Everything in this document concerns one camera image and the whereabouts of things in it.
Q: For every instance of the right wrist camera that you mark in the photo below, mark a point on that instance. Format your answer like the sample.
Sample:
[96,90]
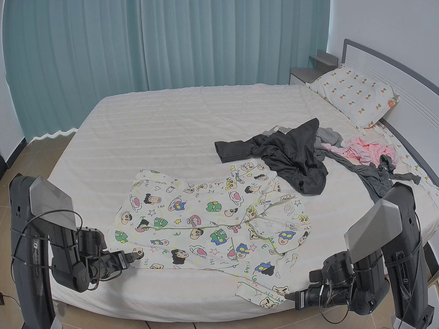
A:
[316,277]

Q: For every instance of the black garment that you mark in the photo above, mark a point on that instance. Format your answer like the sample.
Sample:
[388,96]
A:
[291,153]

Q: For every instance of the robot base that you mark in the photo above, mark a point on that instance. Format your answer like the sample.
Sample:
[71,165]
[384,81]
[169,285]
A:
[398,323]

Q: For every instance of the white printed pillow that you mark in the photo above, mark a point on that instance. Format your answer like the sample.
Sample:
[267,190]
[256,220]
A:
[356,94]

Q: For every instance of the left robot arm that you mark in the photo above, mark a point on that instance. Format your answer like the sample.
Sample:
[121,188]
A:
[65,262]

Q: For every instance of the pink garment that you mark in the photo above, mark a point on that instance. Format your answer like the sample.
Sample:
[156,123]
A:
[363,151]

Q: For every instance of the bed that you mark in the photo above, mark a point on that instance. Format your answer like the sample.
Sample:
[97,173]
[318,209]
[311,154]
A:
[154,132]

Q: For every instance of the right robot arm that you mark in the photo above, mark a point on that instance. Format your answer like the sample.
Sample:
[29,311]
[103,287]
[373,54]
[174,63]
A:
[394,245]

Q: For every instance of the light grey garment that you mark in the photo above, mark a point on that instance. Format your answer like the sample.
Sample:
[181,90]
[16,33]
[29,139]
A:
[329,137]

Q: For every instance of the grey bedside table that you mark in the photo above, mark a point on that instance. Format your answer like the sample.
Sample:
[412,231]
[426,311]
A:
[303,74]

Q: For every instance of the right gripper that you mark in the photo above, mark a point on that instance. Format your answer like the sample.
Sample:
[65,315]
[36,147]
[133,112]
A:
[313,298]

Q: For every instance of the dark grey garment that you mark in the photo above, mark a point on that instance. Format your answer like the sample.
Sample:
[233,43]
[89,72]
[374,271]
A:
[375,180]

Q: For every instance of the white printed pyjama top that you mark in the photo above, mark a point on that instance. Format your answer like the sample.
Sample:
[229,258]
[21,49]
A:
[205,224]

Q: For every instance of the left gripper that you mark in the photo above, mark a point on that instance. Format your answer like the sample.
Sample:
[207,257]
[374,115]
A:
[113,264]

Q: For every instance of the blue-green curtain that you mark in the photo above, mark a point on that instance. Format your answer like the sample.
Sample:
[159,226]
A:
[171,39]

